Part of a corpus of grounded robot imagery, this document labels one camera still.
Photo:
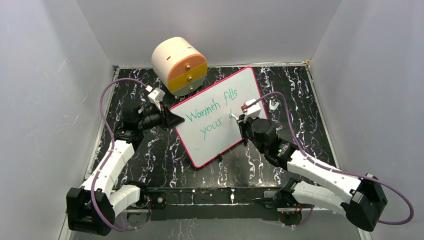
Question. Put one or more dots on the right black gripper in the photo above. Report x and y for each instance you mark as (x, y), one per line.
(242, 125)

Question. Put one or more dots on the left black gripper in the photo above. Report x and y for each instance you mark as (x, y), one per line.
(168, 119)

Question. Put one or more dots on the pink framed whiteboard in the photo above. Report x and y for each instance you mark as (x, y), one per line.
(208, 129)

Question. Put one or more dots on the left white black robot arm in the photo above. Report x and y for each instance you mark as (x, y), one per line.
(93, 207)

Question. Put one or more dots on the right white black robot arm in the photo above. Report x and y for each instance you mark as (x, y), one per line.
(360, 198)

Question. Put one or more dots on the cream cylindrical drawer box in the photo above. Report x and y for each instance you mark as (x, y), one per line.
(180, 67)

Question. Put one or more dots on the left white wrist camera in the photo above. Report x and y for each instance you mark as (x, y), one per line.
(156, 97)

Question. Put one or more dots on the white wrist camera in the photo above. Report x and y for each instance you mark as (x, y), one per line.
(251, 109)
(156, 97)

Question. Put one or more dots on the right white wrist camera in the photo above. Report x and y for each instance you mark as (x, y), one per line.
(251, 109)

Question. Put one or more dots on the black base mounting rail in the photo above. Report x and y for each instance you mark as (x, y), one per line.
(263, 203)

